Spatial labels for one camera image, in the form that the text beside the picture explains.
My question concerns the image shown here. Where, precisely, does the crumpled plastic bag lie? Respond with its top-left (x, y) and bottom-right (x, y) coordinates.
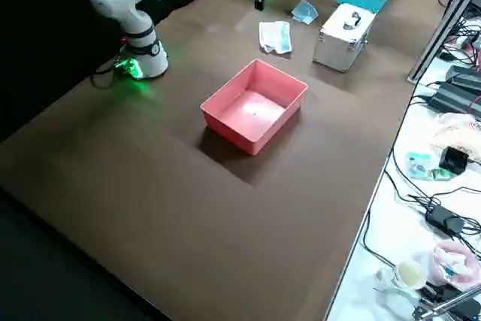
top-left (430, 111), bottom-right (481, 151)

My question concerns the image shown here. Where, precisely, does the pink plastic box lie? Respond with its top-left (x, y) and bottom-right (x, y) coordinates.
top-left (199, 58), bottom-right (310, 156)

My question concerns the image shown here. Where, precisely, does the black power adapter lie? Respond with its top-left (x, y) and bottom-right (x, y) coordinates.
top-left (424, 204), bottom-right (466, 235)

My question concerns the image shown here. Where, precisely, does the pink bag with rubbish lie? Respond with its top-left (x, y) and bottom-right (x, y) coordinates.
top-left (429, 240), bottom-right (479, 288)

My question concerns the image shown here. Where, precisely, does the aluminium camera post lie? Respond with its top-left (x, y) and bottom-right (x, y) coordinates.
top-left (407, 0), bottom-right (481, 83)

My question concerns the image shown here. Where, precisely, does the black power brick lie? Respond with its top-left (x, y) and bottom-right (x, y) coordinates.
top-left (445, 64), bottom-right (481, 91)
top-left (428, 79), bottom-right (481, 115)

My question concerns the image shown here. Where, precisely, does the silver metal rod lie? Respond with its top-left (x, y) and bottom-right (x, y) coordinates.
top-left (412, 286), bottom-right (481, 321)

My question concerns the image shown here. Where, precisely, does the small black box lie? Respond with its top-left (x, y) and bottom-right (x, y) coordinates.
top-left (438, 145), bottom-right (470, 177)

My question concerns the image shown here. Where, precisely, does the base black cable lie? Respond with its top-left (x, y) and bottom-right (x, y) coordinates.
top-left (89, 59), bottom-right (127, 89)

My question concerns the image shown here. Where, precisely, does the silver aluminium case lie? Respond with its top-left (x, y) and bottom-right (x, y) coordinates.
top-left (311, 2), bottom-right (378, 73)

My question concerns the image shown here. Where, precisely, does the light blue mask packet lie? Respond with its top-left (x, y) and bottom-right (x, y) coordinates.
top-left (405, 150), bottom-right (434, 181)

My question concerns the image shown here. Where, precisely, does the small green packet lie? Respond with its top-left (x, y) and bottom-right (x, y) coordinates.
top-left (429, 168), bottom-right (452, 183)

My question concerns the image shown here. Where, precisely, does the used blue mask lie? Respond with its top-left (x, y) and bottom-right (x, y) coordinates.
top-left (289, 0), bottom-right (319, 25)

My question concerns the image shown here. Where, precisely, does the black cable bundle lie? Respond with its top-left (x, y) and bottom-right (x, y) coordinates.
top-left (437, 0), bottom-right (481, 66)

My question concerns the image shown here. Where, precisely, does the new mask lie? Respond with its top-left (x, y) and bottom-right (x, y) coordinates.
top-left (258, 20), bottom-right (294, 55)

